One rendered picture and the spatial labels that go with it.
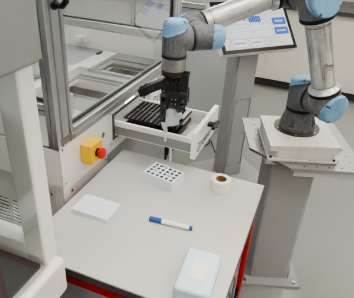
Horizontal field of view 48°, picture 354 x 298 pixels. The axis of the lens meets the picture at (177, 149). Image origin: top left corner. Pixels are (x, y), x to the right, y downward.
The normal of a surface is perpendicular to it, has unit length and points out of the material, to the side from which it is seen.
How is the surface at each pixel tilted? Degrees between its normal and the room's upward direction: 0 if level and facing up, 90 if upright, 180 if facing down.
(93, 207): 0
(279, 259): 90
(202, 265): 0
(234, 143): 90
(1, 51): 90
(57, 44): 90
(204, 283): 0
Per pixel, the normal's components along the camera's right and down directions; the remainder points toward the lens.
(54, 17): 0.93, 0.23
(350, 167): 0.05, -0.86
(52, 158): -0.37, 0.45
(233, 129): 0.45, 0.47
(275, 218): -0.04, 0.50
